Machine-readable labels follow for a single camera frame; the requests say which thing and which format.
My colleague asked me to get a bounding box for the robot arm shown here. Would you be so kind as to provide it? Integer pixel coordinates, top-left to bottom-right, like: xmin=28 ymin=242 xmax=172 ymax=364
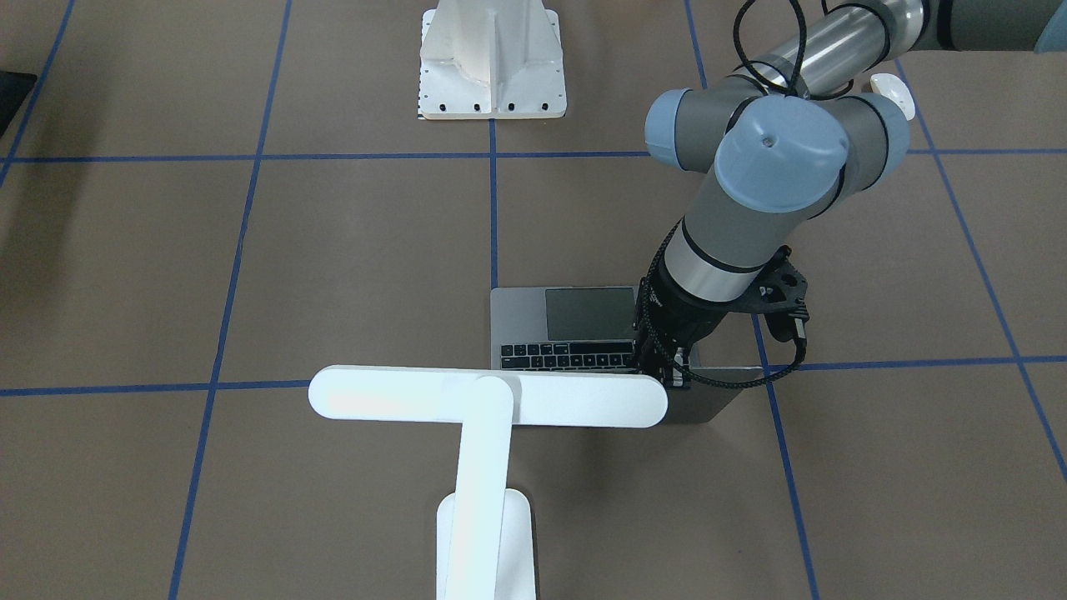
xmin=628 ymin=1 xmax=1064 ymax=385

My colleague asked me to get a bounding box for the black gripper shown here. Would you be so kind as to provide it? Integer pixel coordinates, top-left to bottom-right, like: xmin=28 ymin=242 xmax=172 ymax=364
xmin=634 ymin=277 xmax=724 ymax=388

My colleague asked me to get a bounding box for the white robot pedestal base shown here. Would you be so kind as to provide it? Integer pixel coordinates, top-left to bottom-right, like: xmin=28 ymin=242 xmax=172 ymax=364
xmin=417 ymin=1 xmax=568 ymax=121

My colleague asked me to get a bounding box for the grey laptop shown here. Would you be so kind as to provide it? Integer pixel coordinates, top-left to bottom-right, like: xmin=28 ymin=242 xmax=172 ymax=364
xmin=490 ymin=286 xmax=763 ymax=424

